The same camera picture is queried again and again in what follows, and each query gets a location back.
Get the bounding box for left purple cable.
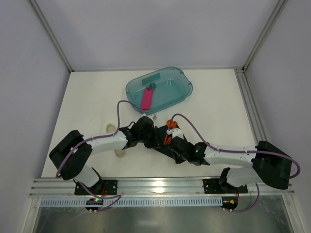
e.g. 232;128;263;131
55;100;156;212

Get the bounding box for black paper napkin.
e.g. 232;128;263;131
143;125;186;164

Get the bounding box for pink rolled napkin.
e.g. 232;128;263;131
140;88;154;110

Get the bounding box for green utensil in pink roll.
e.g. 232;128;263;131
147;83;156;90

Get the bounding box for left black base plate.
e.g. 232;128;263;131
74;180;118;196

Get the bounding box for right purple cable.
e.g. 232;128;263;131
167;113;301;213

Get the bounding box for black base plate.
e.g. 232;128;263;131
202;178;248;194
74;180;118;196

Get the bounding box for teal plastic bin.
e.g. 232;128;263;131
125;67;193;115

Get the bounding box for purple cable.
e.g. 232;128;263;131
55;100;156;212
167;113;301;213

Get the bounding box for aluminium front rail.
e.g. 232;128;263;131
29;175;296;199

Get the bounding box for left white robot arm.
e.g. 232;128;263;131
49;116;155;195

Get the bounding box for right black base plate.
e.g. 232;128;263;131
202;178;248;194

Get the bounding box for orange plastic spoon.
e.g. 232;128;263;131
166;119;174;128

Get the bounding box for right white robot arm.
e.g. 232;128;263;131
168;137;292;192

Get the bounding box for slotted cable duct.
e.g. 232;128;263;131
40;196;223;208

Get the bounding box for orange plastic knife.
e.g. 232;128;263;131
163;121;178;145

